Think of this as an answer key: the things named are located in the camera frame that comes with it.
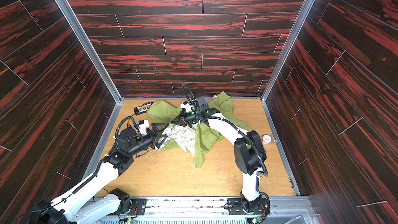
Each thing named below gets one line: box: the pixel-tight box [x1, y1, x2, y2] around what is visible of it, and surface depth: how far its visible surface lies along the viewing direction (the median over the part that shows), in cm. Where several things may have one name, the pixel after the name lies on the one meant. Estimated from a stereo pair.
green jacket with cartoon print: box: [147, 91, 252, 169], surface depth 95 cm
